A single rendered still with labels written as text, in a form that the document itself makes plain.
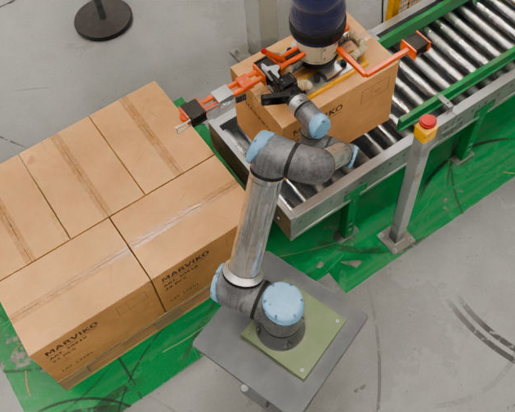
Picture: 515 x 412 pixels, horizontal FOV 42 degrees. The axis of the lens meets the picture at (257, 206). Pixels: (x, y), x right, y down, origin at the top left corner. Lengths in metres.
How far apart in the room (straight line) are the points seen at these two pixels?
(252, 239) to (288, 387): 0.63
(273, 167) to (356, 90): 0.90
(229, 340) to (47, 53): 2.72
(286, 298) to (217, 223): 0.83
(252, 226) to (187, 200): 1.01
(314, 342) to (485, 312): 1.25
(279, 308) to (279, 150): 0.61
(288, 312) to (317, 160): 0.59
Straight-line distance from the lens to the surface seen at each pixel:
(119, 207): 3.23
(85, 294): 3.06
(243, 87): 2.65
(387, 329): 3.47
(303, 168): 2.03
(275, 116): 2.74
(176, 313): 3.44
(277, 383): 2.58
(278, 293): 2.37
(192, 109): 2.60
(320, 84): 2.81
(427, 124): 2.80
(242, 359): 2.61
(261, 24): 4.11
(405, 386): 3.40
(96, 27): 4.77
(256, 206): 2.15
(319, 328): 2.63
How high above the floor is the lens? 3.24
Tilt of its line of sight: 60 degrees down
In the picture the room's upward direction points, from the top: 6 degrees counter-clockwise
